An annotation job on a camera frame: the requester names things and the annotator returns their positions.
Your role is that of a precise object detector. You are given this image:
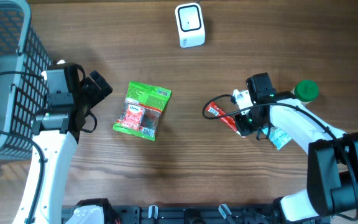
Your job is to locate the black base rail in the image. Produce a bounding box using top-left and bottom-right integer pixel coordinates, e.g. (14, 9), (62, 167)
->
(113, 204), (276, 224)

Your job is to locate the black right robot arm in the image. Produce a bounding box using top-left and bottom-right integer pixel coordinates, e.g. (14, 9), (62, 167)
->
(232, 90), (358, 223)

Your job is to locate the pale green wipes packet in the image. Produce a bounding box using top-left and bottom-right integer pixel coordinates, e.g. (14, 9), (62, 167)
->
(268, 127), (292, 151)

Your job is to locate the green lid spice jar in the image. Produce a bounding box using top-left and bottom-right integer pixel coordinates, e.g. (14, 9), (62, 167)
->
(291, 80), (319, 103)

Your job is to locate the white red tissue packet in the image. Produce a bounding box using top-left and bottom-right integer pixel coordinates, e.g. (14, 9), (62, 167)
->
(121, 104), (145, 130)

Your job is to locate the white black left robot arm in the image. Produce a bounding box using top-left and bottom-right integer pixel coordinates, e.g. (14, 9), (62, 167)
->
(14, 69), (112, 223)

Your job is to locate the red tube packet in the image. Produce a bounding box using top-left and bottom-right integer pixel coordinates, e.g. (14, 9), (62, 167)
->
(206, 102), (241, 136)

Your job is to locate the white barcode scanner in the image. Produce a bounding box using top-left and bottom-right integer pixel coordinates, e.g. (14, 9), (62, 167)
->
(175, 2), (206, 49)

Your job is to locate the green snack bag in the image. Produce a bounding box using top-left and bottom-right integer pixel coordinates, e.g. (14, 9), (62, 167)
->
(113, 81), (172, 141)

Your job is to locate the grey plastic basket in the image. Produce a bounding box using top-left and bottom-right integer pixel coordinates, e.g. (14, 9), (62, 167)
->
(0, 1), (52, 160)

